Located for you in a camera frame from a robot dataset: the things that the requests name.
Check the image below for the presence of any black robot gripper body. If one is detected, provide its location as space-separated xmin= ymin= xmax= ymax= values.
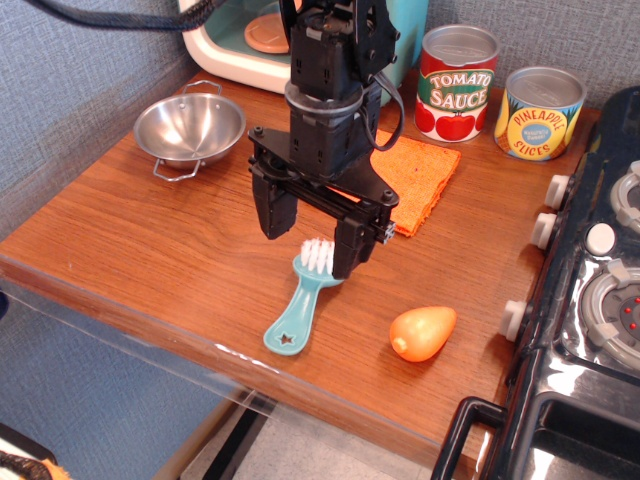
xmin=249 ymin=82 xmax=399 ymax=243

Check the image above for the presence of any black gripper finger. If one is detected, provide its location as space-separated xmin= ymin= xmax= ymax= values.
xmin=333 ymin=216 xmax=387 ymax=279
xmin=251 ymin=164 xmax=298 ymax=240

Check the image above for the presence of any orange toy carrot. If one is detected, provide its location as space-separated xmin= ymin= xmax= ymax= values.
xmin=389 ymin=306 xmax=457 ymax=363

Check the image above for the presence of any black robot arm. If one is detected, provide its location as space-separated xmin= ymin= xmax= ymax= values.
xmin=249 ymin=1 xmax=403 ymax=279

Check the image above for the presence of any teal dish brush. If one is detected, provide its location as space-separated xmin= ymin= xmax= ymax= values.
xmin=263 ymin=238 xmax=342 ymax=356

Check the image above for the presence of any orange folded cloth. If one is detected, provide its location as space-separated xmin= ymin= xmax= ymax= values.
xmin=329 ymin=128 xmax=463 ymax=238

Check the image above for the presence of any small steel bowl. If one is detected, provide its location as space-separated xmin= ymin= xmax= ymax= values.
xmin=133 ymin=80 xmax=246 ymax=183

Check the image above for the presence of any teal toy microwave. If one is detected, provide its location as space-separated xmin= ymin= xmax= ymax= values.
xmin=184 ymin=1 xmax=428 ymax=100

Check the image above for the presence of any tomato sauce can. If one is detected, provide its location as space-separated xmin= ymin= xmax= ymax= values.
xmin=414 ymin=24 xmax=500 ymax=143

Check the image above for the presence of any clear acrylic table guard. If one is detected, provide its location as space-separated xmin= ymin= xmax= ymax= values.
xmin=1 ymin=258 xmax=440 ymax=463

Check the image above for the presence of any pineapple slices can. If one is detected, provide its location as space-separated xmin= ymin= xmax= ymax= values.
xmin=494 ymin=66 xmax=587 ymax=162

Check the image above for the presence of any black toy stove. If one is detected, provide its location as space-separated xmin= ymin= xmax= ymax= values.
xmin=432 ymin=87 xmax=639 ymax=479

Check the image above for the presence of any black braided cable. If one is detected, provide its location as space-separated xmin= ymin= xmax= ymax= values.
xmin=24 ymin=0 xmax=229 ymax=32

